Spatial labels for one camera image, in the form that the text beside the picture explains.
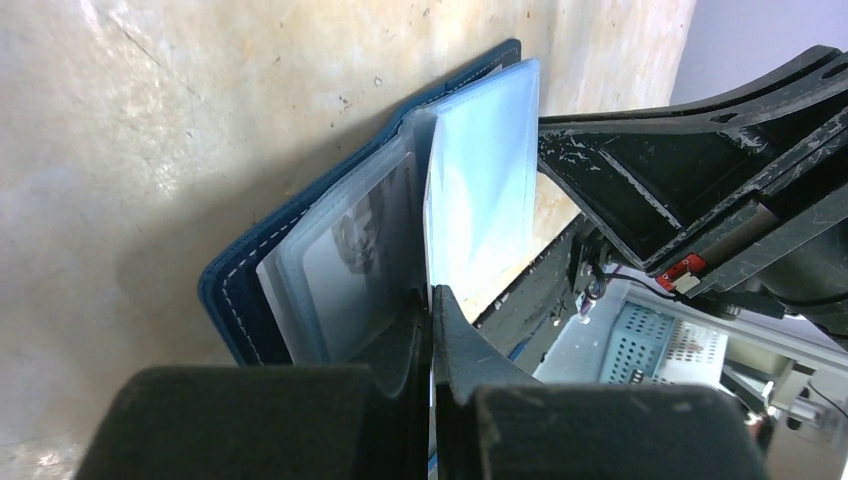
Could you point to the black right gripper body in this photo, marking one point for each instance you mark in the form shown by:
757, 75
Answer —
771, 265

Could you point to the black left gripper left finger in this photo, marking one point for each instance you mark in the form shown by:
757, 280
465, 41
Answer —
365, 419

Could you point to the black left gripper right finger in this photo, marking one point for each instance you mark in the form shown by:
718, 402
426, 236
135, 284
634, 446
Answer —
495, 421

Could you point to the white VIP credit card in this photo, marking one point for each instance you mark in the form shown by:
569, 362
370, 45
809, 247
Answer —
364, 261

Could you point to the dark blue leather card holder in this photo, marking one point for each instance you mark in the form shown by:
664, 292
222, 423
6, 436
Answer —
443, 194

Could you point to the white perforated basket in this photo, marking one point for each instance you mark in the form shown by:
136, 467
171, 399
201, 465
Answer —
694, 355

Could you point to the thin card edge-on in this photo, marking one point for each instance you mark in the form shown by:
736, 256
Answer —
432, 465

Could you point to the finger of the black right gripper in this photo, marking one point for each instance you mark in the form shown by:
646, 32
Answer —
654, 180

